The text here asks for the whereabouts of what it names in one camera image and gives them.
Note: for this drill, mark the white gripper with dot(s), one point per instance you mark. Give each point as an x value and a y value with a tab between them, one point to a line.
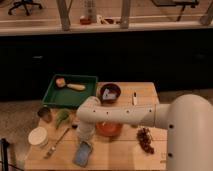
85	131

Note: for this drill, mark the blue sponge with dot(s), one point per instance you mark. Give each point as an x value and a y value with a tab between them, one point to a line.
82	154

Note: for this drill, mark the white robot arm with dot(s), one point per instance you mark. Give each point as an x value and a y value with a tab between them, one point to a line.
188	121

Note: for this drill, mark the orange bowl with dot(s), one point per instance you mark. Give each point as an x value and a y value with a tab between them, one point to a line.
109	129

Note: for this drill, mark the green plastic cup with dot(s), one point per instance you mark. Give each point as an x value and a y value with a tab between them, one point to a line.
63	115

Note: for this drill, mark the white item in bowl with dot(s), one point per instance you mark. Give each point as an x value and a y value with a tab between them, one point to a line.
107	95

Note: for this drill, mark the green plastic tray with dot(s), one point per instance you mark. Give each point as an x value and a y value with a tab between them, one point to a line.
65	97

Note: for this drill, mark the small metal cup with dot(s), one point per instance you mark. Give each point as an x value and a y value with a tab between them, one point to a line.
45	114

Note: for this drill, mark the white round container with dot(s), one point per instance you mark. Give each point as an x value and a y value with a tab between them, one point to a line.
38	137

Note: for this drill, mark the dark brown bowl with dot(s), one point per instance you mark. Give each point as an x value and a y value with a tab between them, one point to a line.
114	88

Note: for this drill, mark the bunch of dark grapes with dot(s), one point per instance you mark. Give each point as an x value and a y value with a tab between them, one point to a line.
144	139

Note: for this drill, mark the red bowl on shelf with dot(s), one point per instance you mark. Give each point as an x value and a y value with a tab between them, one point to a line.
85	21

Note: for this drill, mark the black office chair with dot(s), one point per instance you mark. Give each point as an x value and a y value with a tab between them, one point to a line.
24	3

